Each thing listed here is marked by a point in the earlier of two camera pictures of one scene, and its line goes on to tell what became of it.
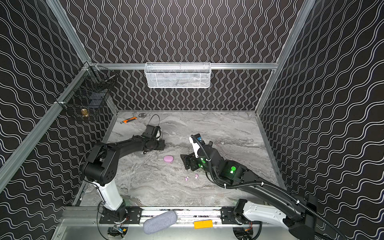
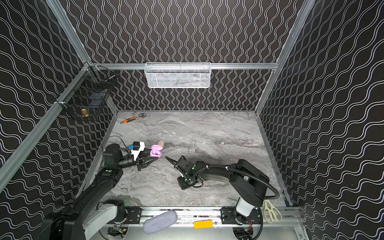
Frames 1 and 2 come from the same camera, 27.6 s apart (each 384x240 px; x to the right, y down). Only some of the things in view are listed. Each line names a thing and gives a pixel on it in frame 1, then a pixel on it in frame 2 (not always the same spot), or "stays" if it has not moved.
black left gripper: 159,144 to 140,162
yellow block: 203,224 stays
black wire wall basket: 89,90 stays
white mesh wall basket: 177,75 stays
